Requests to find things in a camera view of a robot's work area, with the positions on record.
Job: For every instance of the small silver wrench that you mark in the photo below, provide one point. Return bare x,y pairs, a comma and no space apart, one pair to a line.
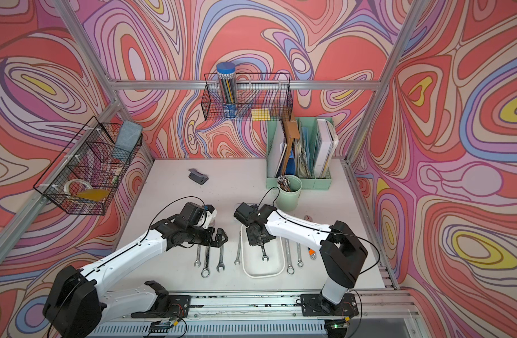
198,262

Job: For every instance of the grey sponge block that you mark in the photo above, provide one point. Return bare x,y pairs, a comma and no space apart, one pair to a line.
128,136

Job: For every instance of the white plastic storage box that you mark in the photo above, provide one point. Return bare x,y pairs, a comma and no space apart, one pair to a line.
252,258

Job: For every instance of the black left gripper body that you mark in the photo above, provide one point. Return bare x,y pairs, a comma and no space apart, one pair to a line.
198,234

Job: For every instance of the medium silver box wrench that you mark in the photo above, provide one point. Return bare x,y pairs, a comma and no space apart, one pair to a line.
264,254

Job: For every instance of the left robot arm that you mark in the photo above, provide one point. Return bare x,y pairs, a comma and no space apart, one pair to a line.
81,298

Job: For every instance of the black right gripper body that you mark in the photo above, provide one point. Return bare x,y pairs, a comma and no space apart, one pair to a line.
254,239

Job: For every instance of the green pencil cup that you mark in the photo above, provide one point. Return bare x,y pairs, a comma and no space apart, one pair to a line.
290,189

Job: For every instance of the short silver wrench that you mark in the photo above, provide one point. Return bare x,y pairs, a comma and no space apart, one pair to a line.
300,263

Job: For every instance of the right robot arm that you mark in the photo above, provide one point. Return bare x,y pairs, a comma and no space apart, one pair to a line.
342,252

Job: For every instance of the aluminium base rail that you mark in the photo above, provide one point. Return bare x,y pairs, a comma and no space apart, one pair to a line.
285,314

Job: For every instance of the orange handled adjustable wrench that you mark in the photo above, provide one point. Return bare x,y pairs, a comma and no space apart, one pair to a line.
312,253

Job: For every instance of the tape roll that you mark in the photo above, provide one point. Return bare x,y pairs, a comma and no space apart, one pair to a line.
75,186

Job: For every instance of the blue pencil tube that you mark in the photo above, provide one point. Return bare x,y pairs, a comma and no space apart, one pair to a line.
228,88

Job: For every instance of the left wire basket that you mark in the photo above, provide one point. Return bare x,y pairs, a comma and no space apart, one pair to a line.
90,155

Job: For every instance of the thin silver wrench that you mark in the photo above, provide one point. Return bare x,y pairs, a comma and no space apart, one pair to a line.
237,260

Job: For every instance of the grey hole punch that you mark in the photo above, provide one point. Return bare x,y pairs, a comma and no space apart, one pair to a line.
197,177

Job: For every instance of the back wire basket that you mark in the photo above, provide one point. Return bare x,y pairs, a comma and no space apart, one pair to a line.
254,90

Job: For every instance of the wire basket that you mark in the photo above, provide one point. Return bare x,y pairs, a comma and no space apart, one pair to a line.
90,155
254,90

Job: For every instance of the long silver combination wrench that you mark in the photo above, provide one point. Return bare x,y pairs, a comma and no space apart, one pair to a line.
206,270

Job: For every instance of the green file organizer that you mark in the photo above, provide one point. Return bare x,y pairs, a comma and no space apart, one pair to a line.
305,148

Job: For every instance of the yellow sticky notes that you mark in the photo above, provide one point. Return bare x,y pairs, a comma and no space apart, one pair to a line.
260,114

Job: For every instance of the silver end wrench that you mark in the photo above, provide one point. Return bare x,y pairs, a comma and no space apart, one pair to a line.
221,266

